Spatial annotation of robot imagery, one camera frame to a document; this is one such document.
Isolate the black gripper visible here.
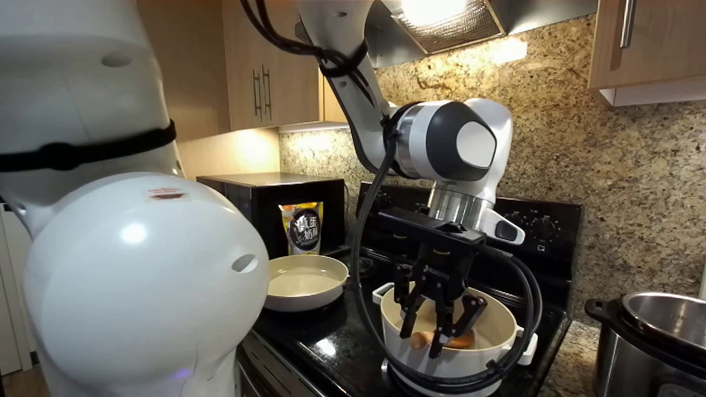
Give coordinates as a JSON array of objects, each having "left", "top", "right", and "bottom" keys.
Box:
[{"left": 377, "top": 208, "right": 489, "bottom": 357}]

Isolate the wooden cooking spoon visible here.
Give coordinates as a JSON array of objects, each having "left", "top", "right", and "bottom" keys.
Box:
[{"left": 410, "top": 331, "right": 474, "bottom": 349}]

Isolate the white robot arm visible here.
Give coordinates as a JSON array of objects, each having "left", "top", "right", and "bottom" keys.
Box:
[{"left": 0, "top": 0, "right": 525, "bottom": 397}]

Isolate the black electric stove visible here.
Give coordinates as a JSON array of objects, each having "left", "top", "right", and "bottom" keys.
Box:
[{"left": 239, "top": 184, "right": 583, "bottom": 397}]

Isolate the cream frying pan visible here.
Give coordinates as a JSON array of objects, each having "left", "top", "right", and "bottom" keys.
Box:
[{"left": 265, "top": 253, "right": 350, "bottom": 313}]

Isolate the yellow black snack bag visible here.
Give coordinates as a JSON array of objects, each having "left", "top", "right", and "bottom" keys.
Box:
[{"left": 280, "top": 200, "right": 325, "bottom": 253}]

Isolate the black microwave oven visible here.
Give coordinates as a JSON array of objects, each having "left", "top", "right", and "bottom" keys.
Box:
[{"left": 202, "top": 175, "right": 345, "bottom": 258}]

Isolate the stainless pressure cooker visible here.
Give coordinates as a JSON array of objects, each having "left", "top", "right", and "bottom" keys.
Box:
[{"left": 586, "top": 291, "right": 706, "bottom": 397}]

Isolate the steel range hood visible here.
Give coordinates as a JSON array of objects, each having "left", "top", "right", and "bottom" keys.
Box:
[{"left": 294, "top": 0, "right": 601, "bottom": 70}]

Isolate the wooden upper cabinet left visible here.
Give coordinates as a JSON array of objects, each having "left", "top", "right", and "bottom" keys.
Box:
[{"left": 138, "top": 0, "right": 345, "bottom": 140}]

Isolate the wooden cabinet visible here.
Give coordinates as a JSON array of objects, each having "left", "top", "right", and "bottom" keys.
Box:
[
  {"left": 590, "top": 0, "right": 706, "bottom": 106},
  {"left": 138, "top": 0, "right": 345, "bottom": 140}
]

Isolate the wooden upper cabinet right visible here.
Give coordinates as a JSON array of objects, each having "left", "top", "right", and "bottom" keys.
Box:
[{"left": 590, "top": 0, "right": 706, "bottom": 106}]

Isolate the white two-handled pot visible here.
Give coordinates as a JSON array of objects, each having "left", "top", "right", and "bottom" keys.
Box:
[{"left": 372, "top": 283, "right": 525, "bottom": 397}]

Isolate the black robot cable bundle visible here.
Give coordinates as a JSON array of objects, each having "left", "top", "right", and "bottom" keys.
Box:
[{"left": 240, "top": 0, "right": 548, "bottom": 397}]

